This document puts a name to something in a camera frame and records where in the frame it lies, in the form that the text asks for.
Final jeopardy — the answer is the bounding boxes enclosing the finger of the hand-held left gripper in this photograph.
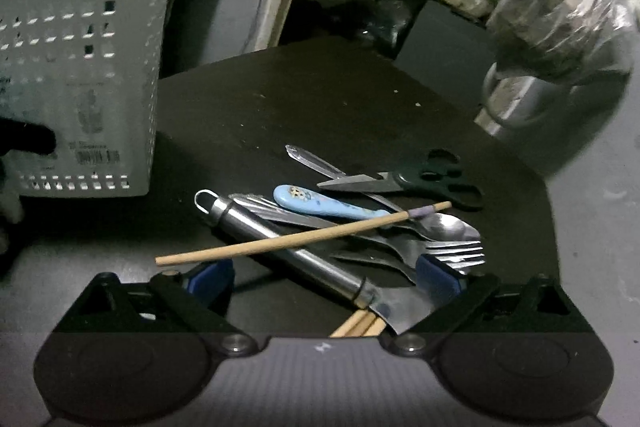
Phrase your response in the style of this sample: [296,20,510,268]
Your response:
[0,116,57,158]

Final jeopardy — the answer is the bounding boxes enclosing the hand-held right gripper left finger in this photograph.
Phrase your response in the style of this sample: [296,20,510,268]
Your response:
[55,257,259,355]

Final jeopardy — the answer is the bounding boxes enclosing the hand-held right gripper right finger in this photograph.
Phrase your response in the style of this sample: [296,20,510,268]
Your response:
[384,254,594,355]

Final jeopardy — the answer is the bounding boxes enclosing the steel fork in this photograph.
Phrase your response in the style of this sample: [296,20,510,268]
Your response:
[229,193,487,264]
[250,207,487,278]

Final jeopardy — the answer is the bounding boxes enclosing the steel spoon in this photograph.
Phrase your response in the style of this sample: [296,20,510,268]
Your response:
[395,212,482,243]

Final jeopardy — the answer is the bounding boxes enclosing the black handled scissors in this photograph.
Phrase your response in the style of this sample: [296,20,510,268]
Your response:
[317,148,485,212]

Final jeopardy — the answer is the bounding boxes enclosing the steel round-handled kitchen tool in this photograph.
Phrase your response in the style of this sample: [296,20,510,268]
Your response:
[194,189,442,337]

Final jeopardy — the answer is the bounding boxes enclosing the white perforated utensil basket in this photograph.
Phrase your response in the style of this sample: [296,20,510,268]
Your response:
[0,0,194,198]

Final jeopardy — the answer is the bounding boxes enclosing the blue handled spoon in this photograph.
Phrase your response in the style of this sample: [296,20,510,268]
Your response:
[273,184,402,222]

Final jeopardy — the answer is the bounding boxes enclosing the slim steel utensil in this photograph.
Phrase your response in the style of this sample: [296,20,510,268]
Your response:
[284,144,351,178]

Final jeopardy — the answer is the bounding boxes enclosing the large plastic bag dark contents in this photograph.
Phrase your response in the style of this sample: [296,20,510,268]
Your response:
[487,0,639,86]

